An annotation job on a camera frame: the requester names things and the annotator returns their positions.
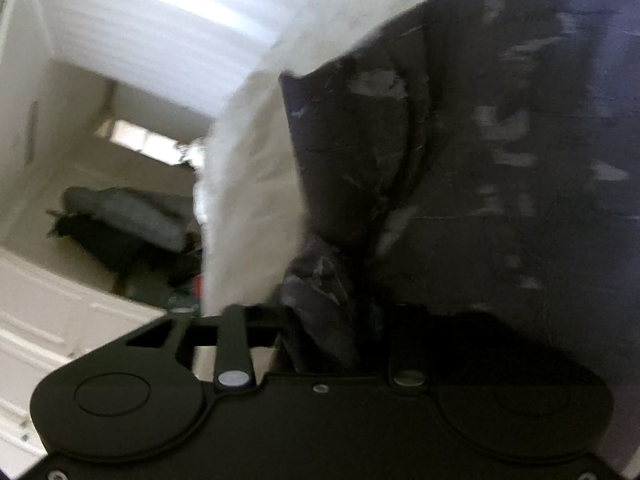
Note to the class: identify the purple patterned hoodie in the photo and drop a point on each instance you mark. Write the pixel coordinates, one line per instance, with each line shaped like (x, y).
(475, 185)

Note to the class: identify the white panelled cabinet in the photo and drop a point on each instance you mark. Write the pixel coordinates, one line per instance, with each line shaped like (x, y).
(45, 310)

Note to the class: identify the white curtain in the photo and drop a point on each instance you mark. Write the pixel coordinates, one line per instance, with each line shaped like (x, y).
(175, 35)

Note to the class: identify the pile of dark clothes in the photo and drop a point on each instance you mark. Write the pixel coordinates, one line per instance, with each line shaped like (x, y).
(120, 230)

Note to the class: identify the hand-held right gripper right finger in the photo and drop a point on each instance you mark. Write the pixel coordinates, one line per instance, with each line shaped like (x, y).
(406, 347)

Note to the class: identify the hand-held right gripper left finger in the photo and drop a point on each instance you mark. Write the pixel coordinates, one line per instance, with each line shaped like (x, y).
(232, 342)

